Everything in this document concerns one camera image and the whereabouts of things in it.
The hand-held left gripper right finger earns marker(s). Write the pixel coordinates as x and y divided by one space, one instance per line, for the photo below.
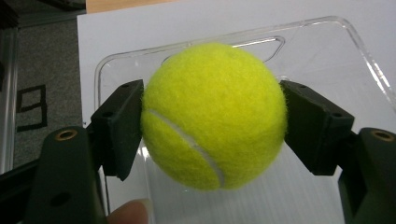
314 130

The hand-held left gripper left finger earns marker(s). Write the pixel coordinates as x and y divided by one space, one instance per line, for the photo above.
121 124

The clear plastic tray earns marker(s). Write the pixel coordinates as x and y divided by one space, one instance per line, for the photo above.
327 62

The yellow tennis ball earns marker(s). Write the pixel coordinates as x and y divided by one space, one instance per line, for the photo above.
211 115

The wooden table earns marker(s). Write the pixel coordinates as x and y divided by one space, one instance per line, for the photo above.
118 4

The aluminium floor rail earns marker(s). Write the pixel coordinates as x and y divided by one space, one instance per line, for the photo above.
7 109

